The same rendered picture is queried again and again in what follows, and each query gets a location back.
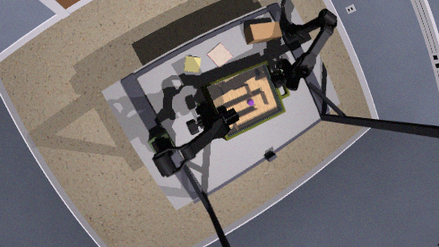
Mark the tan rectangular block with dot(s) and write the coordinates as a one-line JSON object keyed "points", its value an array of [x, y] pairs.
{"points": [[267, 30]]}

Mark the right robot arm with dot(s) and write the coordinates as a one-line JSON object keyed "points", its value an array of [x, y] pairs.
{"points": [[307, 60]]}

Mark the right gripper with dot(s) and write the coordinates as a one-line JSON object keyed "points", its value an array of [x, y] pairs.
{"points": [[279, 80]]}

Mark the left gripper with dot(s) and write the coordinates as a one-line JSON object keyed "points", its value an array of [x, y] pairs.
{"points": [[193, 126]]}

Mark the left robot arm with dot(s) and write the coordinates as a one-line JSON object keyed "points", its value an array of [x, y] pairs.
{"points": [[216, 127]]}

